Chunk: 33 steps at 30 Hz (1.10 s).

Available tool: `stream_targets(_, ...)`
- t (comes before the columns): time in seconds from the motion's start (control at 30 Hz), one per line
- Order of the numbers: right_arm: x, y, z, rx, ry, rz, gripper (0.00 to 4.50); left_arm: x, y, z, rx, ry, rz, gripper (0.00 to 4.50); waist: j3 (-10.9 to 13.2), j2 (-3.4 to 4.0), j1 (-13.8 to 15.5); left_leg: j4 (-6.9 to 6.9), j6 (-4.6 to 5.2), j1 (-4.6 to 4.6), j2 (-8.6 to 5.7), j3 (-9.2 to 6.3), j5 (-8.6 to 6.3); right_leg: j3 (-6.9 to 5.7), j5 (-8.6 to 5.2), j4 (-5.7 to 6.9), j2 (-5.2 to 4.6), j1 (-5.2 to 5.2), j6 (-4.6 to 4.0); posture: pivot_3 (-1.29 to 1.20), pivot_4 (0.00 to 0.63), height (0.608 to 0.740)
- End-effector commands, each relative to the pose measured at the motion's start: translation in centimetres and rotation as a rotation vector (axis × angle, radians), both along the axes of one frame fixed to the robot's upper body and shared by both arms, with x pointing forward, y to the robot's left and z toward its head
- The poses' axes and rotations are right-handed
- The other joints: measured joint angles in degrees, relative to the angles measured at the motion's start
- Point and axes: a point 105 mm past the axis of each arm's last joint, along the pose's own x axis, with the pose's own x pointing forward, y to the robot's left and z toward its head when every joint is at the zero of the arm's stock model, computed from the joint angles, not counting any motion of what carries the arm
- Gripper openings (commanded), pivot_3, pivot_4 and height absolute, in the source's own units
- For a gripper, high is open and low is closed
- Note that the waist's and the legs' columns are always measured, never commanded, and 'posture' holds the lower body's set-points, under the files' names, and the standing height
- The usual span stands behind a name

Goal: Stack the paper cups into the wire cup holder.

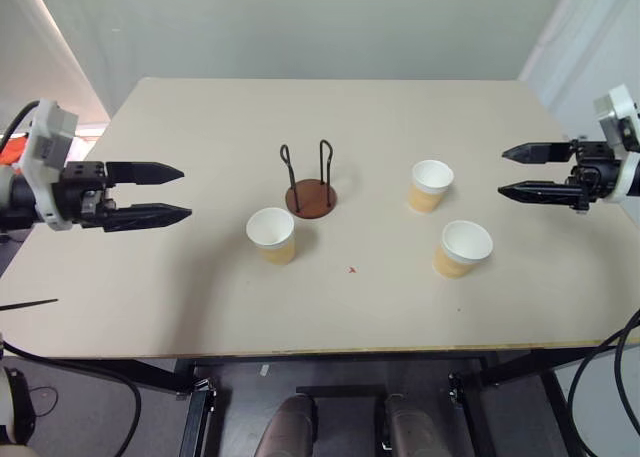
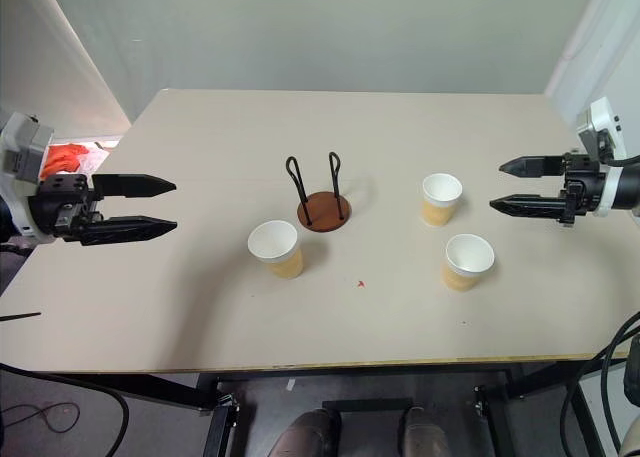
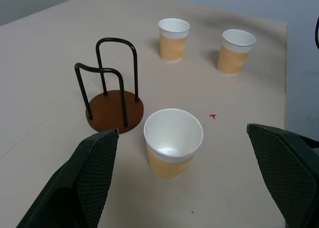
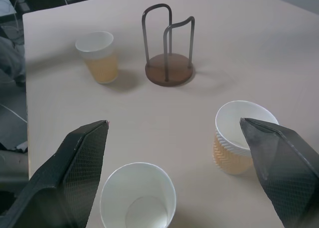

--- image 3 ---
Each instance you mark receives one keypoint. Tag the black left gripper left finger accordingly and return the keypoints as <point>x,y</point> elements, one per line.
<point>82,178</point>

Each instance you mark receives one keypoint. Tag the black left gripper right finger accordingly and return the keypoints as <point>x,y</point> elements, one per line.
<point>286,168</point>

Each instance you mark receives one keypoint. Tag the orange and white paper cup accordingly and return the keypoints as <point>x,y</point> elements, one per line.
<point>234,53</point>
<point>173,42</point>
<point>172,150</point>

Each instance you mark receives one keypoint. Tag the small red mark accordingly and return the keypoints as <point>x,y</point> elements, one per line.
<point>213,116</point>

